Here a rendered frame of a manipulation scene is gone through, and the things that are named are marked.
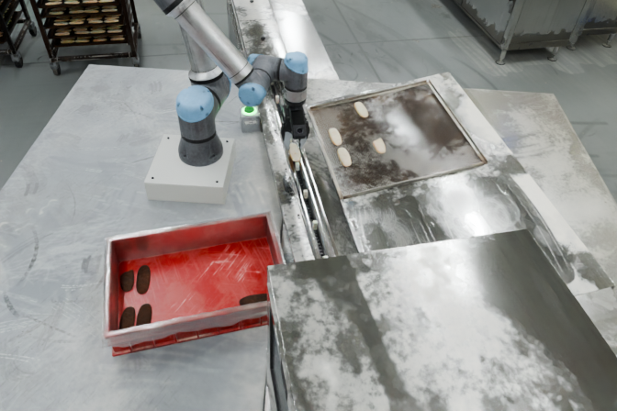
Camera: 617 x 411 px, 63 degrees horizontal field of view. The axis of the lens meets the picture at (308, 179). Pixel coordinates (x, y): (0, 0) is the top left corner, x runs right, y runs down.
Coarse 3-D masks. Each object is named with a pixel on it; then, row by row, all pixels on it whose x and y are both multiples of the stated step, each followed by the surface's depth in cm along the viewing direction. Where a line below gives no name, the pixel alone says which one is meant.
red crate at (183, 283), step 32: (160, 256) 149; (192, 256) 149; (224, 256) 150; (256, 256) 150; (160, 288) 140; (192, 288) 141; (224, 288) 141; (256, 288) 142; (160, 320) 133; (256, 320) 132; (128, 352) 125
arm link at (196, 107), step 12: (180, 96) 157; (192, 96) 157; (204, 96) 157; (216, 96) 163; (180, 108) 155; (192, 108) 154; (204, 108) 155; (216, 108) 163; (180, 120) 159; (192, 120) 156; (204, 120) 158; (192, 132) 159; (204, 132) 160
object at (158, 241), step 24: (240, 216) 149; (264, 216) 149; (120, 240) 141; (144, 240) 143; (168, 240) 145; (192, 240) 148; (216, 240) 151; (240, 240) 154; (216, 312) 125; (240, 312) 125; (264, 312) 128; (120, 336) 119; (144, 336) 121
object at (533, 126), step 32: (320, 96) 215; (480, 96) 221; (512, 96) 222; (544, 96) 224; (512, 128) 205; (544, 128) 206; (320, 160) 185; (544, 160) 191; (576, 160) 192; (320, 192) 172; (544, 192) 178; (576, 192) 179; (608, 192) 180; (576, 224) 167; (608, 224) 168; (288, 256) 151; (608, 256) 158; (608, 288) 148; (608, 320) 140
